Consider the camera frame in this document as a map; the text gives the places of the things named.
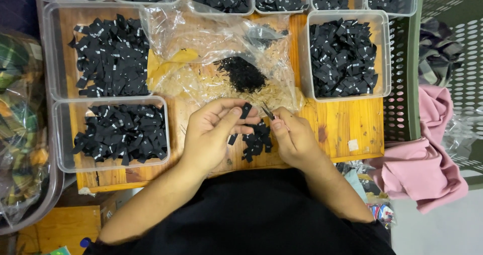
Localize person's right hand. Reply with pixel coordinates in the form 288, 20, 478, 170
270, 107, 326, 169

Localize person's left hand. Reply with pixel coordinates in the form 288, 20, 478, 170
180, 98, 261, 177

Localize small metal thread snips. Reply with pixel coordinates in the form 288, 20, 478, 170
261, 102, 291, 132

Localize black size label strip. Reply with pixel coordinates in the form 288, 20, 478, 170
227, 103, 253, 146

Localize small pile of cut labels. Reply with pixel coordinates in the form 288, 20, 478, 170
241, 120, 273, 163

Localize heap of scraps and bags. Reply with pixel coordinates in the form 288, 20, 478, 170
335, 160, 389, 206

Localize heap of black thread trimmings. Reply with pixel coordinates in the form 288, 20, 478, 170
213, 56, 269, 94

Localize heap of black labels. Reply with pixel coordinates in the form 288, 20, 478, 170
309, 18, 379, 98
72, 103, 168, 167
68, 14, 151, 98

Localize person's black shirt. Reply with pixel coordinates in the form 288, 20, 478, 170
82, 167, 397, 255

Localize crumpled clear plastic bag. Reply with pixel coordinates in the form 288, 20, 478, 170
139, 0, 307, 117

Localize cardboard box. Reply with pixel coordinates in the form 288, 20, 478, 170
100, 187, 145, 227

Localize colourful striped packet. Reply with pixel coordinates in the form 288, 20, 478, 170
368, 203, 395, 230

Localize green perforated plastic crate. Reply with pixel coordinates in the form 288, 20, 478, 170
383, 0, 426, 143

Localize pink cloth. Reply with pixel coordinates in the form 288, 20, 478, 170
367, 84, 469, 215

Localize grey plastic tub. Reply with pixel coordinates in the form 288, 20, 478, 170
0, 0, 65, 236

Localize clear plastic wrap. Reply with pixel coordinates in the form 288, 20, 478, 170
441, 106, 483, 163

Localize grey checked cloth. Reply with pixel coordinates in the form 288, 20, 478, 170
418, 17, 464, 88

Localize large clear plastic container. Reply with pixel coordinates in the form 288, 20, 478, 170
42, 1, 154, 102

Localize bag of plaid cloth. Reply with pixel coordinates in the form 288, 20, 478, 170
0, 30, 50, 227

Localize green perforated plastic surface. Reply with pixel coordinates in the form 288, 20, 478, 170
420, 0, 483, 191

